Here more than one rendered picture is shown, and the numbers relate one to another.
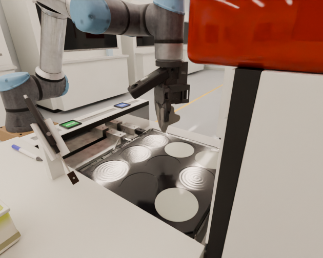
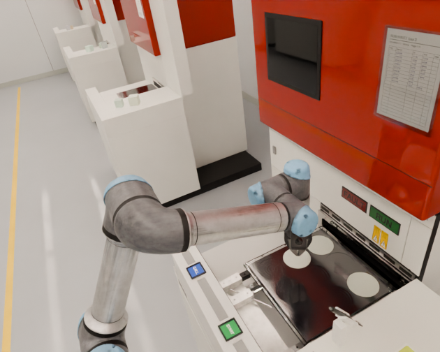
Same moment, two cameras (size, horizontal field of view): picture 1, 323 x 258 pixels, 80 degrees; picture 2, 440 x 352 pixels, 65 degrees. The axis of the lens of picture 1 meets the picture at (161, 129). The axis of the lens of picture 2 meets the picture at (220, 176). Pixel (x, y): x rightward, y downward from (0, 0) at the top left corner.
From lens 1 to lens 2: 1.06 m
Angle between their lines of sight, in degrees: 49
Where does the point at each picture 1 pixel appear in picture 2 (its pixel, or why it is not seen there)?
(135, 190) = (342, 303)
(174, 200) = (360, 284)
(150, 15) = (296, 187)
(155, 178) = (332, 287)
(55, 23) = not seen: hidden behind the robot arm
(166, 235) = (408, 290)
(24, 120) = not seen: outside the picture
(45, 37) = (128, 275)
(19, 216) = not seen: outside the picture
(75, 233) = (401, 330)
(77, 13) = (306, 228)
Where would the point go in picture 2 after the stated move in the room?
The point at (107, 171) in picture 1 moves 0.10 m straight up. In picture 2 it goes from (311, 318) to (311, 297)
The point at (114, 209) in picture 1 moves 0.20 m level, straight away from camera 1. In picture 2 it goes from (385, 309) to (313, 303)
